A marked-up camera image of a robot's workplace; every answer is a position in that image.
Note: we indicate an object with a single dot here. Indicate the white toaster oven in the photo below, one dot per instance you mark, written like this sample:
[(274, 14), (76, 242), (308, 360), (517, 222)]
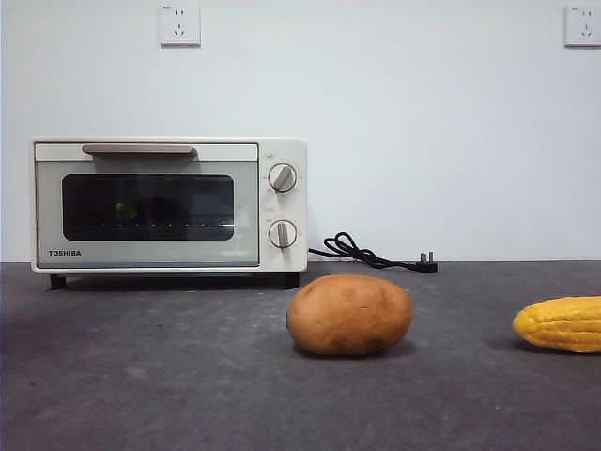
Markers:
[(282, 206)]

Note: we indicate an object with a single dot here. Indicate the yellow corn cob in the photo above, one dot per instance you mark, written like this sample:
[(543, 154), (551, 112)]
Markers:
[(563, 325)]

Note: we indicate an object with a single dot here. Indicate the purple eggplant with green stem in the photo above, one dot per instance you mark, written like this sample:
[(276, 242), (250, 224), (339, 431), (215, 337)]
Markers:
[(125, 210)]

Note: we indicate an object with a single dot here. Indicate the beige oven knob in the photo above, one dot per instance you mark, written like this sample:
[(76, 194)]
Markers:
[(282, 233), (283, 177)]

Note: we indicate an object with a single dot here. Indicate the brown potato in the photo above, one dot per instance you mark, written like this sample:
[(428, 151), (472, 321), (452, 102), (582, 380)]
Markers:
[(349, 315)]

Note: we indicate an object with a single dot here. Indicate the white wall socket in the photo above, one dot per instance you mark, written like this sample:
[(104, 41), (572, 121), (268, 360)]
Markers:
[(179, 26), (583, 26)]

